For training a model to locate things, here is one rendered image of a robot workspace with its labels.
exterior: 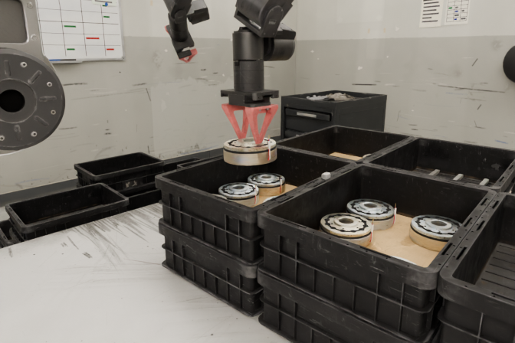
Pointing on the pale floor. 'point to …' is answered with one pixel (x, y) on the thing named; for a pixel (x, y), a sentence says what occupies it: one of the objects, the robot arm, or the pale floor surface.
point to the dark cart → (331, 112)
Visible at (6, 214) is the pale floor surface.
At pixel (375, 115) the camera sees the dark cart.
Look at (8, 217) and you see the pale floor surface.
